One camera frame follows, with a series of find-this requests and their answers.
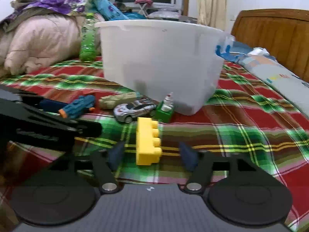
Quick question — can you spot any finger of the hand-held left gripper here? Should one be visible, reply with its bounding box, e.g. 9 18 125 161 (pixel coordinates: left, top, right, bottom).
0 100 103 151
0 86 68 113

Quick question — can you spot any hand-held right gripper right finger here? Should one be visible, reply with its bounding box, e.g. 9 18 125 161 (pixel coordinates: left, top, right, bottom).
179 141 257 194

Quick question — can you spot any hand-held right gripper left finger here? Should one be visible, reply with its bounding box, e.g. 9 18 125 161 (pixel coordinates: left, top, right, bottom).
48 141 126 194

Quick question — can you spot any blue toy gun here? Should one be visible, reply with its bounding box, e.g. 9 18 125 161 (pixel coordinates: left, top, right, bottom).
59 95 96 119

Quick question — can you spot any yellow toy building block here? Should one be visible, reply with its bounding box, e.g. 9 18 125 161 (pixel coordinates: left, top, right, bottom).
136 117 163 166

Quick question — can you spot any white plastic container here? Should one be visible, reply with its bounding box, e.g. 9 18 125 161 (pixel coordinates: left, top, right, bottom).
95 19 236 116

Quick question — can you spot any silver toy car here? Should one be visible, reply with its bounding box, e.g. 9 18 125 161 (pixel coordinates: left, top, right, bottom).
113 99 157 124

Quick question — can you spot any green block with white figure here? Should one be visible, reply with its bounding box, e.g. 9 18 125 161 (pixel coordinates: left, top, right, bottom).
154 92 175 123

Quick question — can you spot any beige toy crocodile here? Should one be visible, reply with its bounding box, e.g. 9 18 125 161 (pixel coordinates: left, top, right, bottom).
98 91 140 109

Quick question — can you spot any pink quilt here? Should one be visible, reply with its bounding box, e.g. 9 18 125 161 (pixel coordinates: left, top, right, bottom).
0 13 104 78

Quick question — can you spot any green tea bottle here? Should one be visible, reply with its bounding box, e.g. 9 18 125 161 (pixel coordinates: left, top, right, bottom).
79 13 97 62

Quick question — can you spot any purple floral blanket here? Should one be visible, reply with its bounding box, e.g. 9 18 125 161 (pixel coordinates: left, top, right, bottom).
0 0 104 29

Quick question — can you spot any teal blanket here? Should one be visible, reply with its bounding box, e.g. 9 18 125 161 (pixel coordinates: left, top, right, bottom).
93 0 128 21

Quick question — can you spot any blue plastic basin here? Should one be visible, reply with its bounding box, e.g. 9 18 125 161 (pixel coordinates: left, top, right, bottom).
126 12 145 20

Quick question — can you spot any dark blue pillow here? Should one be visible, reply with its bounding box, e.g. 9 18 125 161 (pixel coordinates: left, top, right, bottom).
230 41 254 54

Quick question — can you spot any white cloth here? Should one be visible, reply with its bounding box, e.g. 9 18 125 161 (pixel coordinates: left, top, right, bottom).
249 47 269 56

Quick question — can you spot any grey box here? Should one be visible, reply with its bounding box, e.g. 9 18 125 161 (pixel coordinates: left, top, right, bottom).
179 15 198 25

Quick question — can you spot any folding chair with red seat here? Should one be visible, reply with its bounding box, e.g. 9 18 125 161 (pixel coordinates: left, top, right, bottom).
130 0 154 17

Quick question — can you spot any pillow in clear bag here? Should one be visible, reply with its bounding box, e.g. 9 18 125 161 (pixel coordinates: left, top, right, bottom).
147 8 180 21

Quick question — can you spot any wooden headboard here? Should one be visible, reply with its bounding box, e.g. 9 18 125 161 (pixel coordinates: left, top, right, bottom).
231 9 309 83

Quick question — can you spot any cream curtain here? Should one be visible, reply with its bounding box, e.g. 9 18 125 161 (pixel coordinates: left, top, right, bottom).
197 0 227 32

